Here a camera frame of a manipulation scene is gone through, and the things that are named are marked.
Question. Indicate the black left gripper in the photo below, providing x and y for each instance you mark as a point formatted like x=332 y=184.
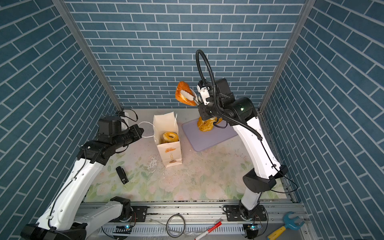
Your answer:
x=133 y=129

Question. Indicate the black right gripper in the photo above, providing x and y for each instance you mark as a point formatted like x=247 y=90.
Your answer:
x=204 y=114

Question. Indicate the large wrinkled ring bread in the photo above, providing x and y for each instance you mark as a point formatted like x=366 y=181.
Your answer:
x=207 y=125

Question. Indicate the sesame fake bread loaf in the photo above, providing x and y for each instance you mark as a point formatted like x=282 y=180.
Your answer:
x=218 y=120

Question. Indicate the orange brown fake bread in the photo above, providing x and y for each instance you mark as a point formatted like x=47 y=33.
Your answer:
x=182 y=86

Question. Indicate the glazed ring donut bread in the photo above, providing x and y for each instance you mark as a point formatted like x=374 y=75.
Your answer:
x=170 y=137

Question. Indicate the metal kitchen tongs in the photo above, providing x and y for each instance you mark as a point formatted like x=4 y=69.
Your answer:
x=189 y=99

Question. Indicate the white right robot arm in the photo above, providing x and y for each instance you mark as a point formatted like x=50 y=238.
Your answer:
x=217 y=101

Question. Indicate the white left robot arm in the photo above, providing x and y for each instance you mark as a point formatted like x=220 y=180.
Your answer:
x=59 y=221

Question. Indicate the lilac plastic tray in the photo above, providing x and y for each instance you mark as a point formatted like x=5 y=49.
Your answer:
x=201 y=141

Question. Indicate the small black device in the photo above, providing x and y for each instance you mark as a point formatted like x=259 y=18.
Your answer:
x=122 y=175

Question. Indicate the red white marker pen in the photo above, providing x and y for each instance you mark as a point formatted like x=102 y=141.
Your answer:
x=202 y=235

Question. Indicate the blue yellow toy wrench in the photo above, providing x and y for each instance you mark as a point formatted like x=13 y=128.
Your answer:
x=289 y=223

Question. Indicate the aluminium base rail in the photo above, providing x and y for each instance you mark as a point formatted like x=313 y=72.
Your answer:
x=155 y=219

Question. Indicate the left metal corner post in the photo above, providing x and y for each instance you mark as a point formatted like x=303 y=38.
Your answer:
x=76 y=32

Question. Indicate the metal corner frame post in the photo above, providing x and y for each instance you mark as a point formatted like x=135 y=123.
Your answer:
x=287 y=51

